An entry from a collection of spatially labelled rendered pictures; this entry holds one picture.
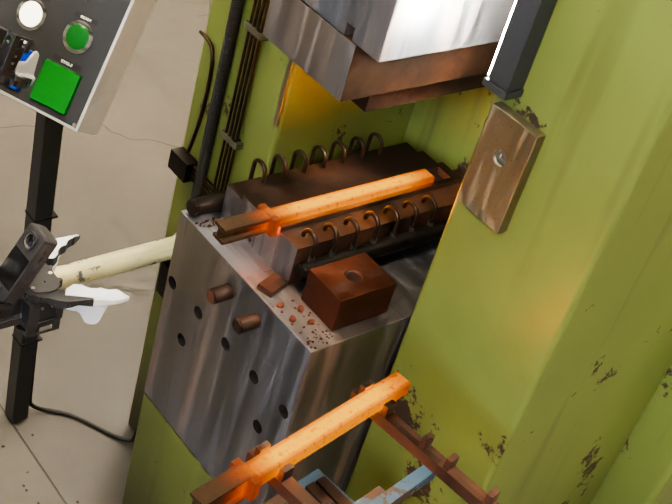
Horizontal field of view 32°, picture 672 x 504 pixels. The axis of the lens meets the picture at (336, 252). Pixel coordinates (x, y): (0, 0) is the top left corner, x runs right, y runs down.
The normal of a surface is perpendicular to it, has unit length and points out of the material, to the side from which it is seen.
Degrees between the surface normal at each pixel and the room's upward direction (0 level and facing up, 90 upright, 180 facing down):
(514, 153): 90
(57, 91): 60
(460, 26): 90
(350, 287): 0
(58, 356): 0
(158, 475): 90
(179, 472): 90
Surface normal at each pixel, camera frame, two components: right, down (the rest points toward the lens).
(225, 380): -0.76, 0.23
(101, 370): 0.24, -0.77
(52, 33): -0.25, 0.01
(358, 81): 0.60, 0.60
